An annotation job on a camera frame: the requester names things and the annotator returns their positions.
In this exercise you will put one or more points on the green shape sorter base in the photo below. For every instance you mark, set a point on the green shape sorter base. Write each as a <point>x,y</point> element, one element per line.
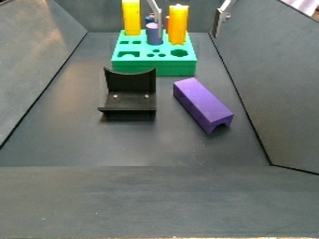
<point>135,56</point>

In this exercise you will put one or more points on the red rounded block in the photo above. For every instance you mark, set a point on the red rounded block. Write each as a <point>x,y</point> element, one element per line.
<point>167,25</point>

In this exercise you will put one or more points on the yellow star prism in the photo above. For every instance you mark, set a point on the yellow star prism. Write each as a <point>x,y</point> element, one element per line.
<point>178,24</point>

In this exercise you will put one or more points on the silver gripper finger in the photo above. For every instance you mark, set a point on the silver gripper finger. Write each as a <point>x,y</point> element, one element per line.
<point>157,10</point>
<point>221,16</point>

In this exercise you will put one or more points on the black L-shaped fixture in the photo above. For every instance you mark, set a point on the black L-shaped fixture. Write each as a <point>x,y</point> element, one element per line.
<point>131,95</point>

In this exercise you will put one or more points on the purple cylinder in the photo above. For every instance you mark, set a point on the purple cylinder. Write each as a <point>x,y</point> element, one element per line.
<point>153,32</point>

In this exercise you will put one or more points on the yellow rectangular block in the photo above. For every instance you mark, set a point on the yellow rectangular block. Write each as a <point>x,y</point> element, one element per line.
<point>131,16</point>

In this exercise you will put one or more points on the purple arch block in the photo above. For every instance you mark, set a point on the purple arch block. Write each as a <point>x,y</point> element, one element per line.
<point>203,106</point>

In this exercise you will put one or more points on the dark blue cylinder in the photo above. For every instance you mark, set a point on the dark blue cylinder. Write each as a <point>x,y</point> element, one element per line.
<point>149,19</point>

